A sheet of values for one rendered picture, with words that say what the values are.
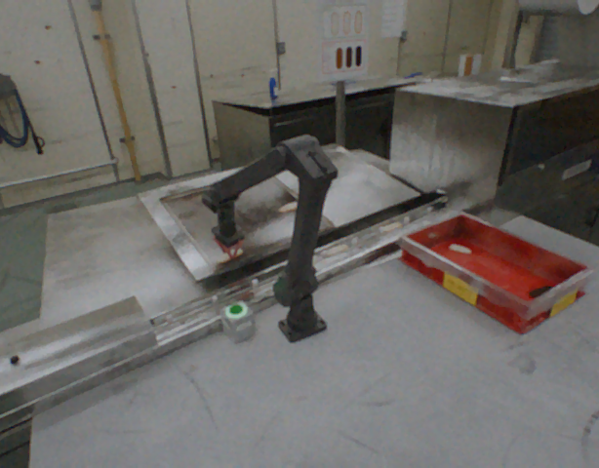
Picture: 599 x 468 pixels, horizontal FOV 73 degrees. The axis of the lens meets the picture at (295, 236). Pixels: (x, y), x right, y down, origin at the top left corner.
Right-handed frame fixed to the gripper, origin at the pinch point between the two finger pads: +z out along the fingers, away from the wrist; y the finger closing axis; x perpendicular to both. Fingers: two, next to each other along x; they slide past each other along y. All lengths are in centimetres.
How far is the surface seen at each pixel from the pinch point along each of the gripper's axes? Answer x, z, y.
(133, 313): 36.4, -3.2, -8.7
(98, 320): 44.3, -2.7, -4.7
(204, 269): 9.8, 1.5, -0.1
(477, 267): -61, 1, -57
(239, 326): 16.1, -1.2, -28.9
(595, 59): -204, -43, -31
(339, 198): -58, 1, 4
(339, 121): -115, -4, 58
